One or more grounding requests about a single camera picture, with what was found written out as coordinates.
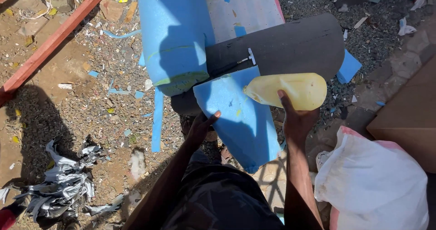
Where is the person's left hand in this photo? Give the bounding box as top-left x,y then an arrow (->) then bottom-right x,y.
184,110 -> 221,149

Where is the person's right hand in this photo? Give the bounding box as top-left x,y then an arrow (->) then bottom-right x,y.
277,90 -> 321,143

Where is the yellow glue bottle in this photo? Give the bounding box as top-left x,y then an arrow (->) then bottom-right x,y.
243,73 -> 327,111

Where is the blue foam slab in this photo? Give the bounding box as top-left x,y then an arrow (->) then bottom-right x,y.
193,66 -> 282,174

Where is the blue foam strip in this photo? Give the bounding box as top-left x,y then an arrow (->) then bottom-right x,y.
151,87 -> 165,153

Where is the person's black apron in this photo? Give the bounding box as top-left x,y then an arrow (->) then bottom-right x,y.
160,149 -> 285,230

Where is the small blue foam block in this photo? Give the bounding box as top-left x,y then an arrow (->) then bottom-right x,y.
336,49 -> 362,85

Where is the dark grey foam roll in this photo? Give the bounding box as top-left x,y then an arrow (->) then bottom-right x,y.
171,13 -> 345,117

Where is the white sack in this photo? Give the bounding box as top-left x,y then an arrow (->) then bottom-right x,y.
314,126 -> 430,230

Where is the large blue foam roll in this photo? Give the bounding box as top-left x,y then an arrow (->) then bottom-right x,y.
136,0 -> 216,97

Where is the brown cardboard box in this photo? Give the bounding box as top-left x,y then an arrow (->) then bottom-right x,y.
366,54 -> 436,174

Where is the thin blue foam offcut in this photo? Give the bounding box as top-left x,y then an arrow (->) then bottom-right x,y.
102,29 -> 142,40

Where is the white foam board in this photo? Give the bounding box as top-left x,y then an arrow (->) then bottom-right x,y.
203,0 -> 285,44

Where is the heap of silver foil scraps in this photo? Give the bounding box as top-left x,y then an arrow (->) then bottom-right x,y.
0,139 -> 125,224

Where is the black-handled scraper tool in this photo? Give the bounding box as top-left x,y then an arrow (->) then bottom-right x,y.
213,48 -> 257,76

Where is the red metal frame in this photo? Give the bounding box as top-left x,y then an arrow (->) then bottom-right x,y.
0,0 -> 118,106

